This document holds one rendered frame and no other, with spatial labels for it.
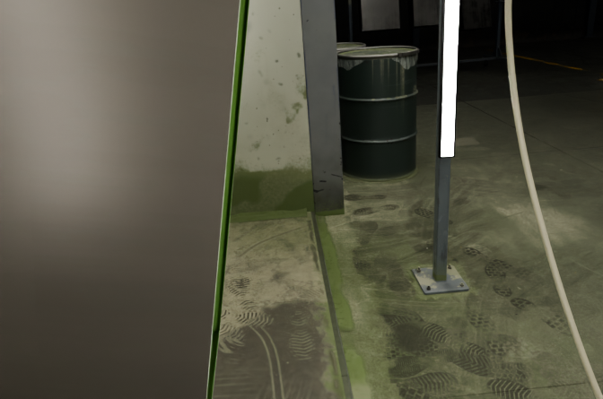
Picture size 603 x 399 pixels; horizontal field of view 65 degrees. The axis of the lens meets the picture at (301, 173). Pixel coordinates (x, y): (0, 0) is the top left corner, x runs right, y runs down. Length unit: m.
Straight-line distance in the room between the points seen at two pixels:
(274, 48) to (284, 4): 0.23
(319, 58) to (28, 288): 2.26
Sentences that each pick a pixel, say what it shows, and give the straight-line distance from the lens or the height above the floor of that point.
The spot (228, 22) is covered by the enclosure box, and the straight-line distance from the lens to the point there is 0.42.
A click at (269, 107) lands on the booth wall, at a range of 2.67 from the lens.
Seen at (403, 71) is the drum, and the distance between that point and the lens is 3.26.
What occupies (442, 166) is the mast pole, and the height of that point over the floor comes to 0.56.
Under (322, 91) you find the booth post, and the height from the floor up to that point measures 0.76.
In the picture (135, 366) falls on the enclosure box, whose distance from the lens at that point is 0.58.
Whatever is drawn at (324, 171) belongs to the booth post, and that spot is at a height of 0.29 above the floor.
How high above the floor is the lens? 1.24
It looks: 20 degrees down
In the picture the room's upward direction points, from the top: 4 degrees counter-clockwise
